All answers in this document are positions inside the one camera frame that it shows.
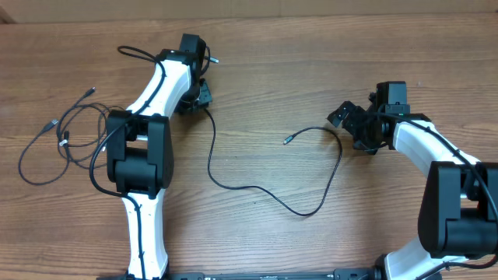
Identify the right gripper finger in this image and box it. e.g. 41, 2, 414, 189
327, 101, 355, 128
352, 140, 380, 155

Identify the black USB-A cable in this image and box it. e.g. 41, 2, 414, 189
202, 56, 344, 218

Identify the thin black USB cable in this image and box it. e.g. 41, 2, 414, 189
57, 101, 125, 170

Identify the short black USB cable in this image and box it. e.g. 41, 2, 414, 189
17, 87, 108, 187

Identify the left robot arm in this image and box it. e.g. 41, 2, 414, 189
106, 33, 212, 279

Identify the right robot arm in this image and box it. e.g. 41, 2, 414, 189
328, 81, 497, 279

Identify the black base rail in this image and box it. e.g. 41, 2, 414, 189
153, 268, 387, 280

